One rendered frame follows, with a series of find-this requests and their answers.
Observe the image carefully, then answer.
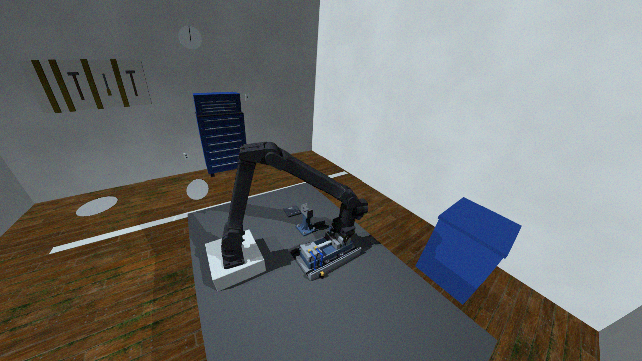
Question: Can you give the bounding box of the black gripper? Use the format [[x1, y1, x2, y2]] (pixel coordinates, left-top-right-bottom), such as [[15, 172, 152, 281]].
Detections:
[[332, 214, 356, 243]]

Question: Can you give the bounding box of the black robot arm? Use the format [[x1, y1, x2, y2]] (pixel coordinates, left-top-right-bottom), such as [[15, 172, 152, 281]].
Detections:
[[221, 142, 368, 269]]

